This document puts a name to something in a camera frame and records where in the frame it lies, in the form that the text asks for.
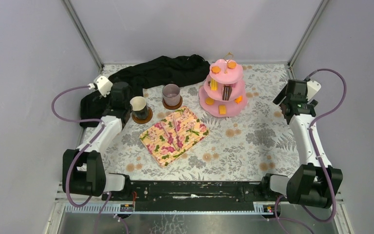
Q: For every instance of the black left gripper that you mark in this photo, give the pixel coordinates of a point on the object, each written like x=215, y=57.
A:
x=122, y=105

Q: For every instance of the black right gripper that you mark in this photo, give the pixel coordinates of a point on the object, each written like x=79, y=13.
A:
x=281, y=97

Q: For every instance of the white paper cup black base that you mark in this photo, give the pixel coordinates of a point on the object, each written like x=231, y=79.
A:
x=139, y=108

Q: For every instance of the purple mug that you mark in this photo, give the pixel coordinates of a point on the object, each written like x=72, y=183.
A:
x=171, y=94

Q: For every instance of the chocolate wafer biscuit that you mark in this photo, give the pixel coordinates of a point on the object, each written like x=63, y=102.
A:
x=227, y=90

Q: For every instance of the pink three-tier cake stand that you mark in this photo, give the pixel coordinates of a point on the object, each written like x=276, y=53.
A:
x=225, y=77

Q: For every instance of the orange square cracker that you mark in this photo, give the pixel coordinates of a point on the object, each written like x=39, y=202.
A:
x=222, y=110

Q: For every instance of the yellow wafer biscuit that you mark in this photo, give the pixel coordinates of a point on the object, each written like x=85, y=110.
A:
x=213, y=85

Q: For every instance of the small orange cookie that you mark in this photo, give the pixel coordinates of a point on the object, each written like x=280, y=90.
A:
x=231, y=65
x=215, y=69

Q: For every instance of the round orange cookie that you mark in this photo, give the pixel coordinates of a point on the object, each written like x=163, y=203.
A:
x=209, y=101

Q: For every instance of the orange fish-shaped cookie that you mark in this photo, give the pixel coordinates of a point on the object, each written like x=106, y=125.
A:
x=238, y=100

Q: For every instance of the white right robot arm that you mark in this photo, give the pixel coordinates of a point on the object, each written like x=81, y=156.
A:
x=316, y=182

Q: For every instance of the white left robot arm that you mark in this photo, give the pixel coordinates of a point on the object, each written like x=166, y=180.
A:
x=83, y=169

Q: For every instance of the brown round coaster left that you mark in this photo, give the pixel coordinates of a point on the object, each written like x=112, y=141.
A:
x=142, y=121

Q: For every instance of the black cloth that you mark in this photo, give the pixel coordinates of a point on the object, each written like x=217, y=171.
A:
x=181, y=71

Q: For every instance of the floral serving tray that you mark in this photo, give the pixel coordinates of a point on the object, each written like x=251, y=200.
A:
x=191, y=131

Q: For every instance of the floral tablecloth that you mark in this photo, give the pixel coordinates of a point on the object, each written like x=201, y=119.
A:
x=241, y=148

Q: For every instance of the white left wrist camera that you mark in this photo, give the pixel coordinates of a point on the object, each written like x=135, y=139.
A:
x=102, y=84

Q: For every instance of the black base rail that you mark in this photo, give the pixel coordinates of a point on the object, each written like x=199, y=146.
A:
x=193, y=196

